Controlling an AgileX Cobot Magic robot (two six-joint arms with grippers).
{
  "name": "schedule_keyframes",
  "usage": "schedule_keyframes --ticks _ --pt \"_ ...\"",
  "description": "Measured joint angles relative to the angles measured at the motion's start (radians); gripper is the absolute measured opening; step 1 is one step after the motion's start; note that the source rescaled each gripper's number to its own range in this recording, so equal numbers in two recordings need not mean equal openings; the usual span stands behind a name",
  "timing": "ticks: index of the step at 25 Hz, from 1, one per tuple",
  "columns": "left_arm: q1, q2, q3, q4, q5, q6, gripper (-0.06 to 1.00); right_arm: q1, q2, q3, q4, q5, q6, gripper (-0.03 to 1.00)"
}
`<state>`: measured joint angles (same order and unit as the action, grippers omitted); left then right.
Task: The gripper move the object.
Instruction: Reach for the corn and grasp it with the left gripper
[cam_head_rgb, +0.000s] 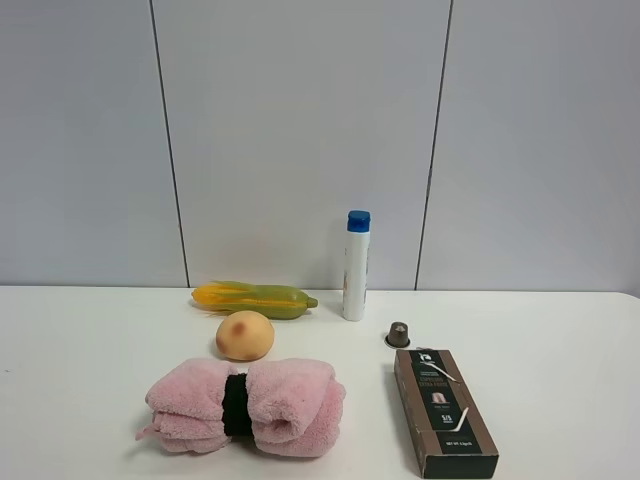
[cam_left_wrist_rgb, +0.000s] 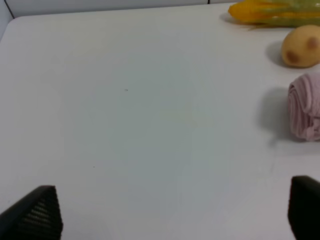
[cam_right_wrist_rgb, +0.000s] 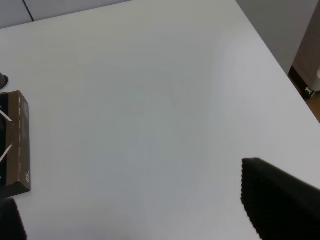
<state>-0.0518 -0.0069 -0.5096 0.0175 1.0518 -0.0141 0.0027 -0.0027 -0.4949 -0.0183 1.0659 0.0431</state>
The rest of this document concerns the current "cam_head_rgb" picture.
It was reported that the brown coffee capsule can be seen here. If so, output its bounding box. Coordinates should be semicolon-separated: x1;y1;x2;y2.
384;322;410;349

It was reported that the brown coffee capsule box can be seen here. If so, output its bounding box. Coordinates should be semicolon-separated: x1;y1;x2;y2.
394;349;499;479

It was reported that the toy potato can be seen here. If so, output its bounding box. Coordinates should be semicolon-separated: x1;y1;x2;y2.
215;311;275;362

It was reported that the toy corn cob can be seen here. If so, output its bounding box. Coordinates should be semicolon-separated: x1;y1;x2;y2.
191;281;318;320

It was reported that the black band on towel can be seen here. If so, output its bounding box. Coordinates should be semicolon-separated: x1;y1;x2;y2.
222;373;253;438

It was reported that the white bottle blue cap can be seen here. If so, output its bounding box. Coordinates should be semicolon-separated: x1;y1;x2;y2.
343;210;371;321

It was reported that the pink rolled towel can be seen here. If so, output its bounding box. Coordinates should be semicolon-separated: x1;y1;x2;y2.
136;359;346;458

